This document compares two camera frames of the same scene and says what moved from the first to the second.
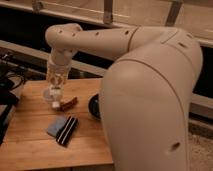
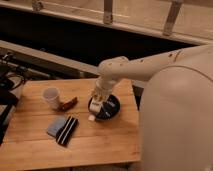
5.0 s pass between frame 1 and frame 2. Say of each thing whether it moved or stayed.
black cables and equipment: stayed
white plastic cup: stayed
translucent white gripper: moved
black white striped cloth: stayed
